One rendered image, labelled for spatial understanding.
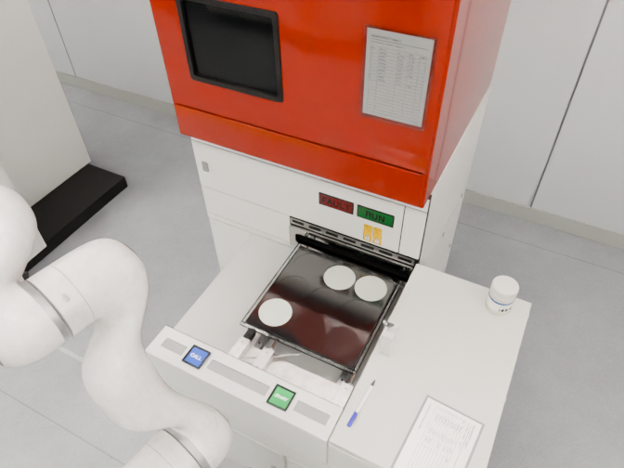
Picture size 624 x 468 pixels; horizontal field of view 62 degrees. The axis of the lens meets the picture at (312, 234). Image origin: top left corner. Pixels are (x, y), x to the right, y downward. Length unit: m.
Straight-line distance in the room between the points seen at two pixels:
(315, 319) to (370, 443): 0.42
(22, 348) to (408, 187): 0.98
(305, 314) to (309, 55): 0.74
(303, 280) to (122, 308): 0.93
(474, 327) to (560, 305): 1.49
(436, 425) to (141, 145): 3.11
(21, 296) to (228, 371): 0.77
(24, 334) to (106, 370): 0.14
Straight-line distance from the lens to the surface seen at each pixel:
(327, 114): 1.37
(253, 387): 1.40
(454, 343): 1.48
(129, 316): 0.81
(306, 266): 1.70
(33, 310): 0.76
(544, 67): 2.86
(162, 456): 0.99
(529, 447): 2.50
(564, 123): 2.98
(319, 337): 1.53
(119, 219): 3.40
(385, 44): 1.22
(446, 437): 1.34
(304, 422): 1.34
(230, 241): 2.05
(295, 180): 1.64
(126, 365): 0.84
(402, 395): 1.38
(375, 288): 1.64
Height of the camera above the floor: 2.17
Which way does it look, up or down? 45 degrees down
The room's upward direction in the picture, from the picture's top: 2 degrees counter-clockwise
